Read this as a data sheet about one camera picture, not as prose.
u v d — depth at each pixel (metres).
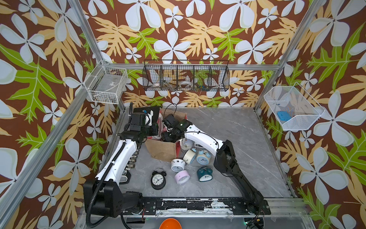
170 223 0.66
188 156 0.86
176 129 0.68
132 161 0.89
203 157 0.84
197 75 0.97
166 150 0.78
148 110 0.73
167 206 0.75
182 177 0.78
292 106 0.83
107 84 0.85
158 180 0.80
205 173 0.78
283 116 0.80
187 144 0.90
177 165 0.82
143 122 0.65
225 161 0.58
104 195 0.40
